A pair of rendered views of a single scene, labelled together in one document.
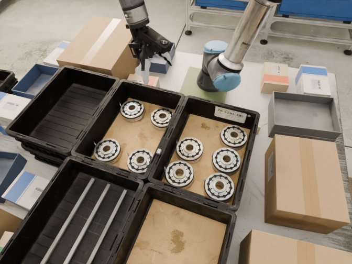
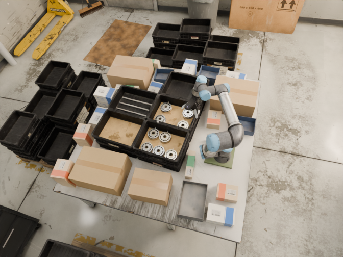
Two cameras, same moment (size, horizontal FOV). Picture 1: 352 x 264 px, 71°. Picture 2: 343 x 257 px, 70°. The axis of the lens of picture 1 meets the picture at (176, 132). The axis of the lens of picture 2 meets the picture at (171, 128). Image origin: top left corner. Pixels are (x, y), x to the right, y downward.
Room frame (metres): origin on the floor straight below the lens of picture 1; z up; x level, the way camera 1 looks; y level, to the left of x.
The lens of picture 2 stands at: (0.64, -1.10, 2.69)
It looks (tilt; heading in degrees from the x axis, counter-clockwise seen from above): 58 degrees down; 95
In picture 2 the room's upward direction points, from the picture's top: 10 degrees counter-clockwise
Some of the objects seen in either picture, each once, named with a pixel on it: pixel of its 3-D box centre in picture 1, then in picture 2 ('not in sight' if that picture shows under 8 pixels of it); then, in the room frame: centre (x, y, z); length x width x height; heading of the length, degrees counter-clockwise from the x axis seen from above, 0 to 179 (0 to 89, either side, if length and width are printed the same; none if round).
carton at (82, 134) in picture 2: not in sight; (83, 133); (-0.28, 0.10, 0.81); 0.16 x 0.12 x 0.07; 77
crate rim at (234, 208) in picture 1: (208, 145); (161, 139); (0.45, -0.11, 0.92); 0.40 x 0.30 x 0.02; 156
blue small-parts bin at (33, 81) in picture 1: (39, 83); (209, 74); (0.95, 0.67, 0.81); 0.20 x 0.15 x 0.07; 159
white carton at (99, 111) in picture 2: not in sight; (100, 118); (-0.17, 0.30, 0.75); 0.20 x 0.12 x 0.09; 69
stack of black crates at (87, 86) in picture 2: not in sight; (89, 92); (-0.53, 1.04, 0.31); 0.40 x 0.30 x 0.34; 71
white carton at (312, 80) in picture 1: (311, 85); (220, 215); (0.86, -0.70, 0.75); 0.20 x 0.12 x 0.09; 165
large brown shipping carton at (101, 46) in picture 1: (106, 55); (234, 97); (1.15, 0.35, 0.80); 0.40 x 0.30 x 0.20; 160
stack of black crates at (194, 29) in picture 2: not in sight; (195, 39); (0.93, 1.76, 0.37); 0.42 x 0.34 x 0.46; 161
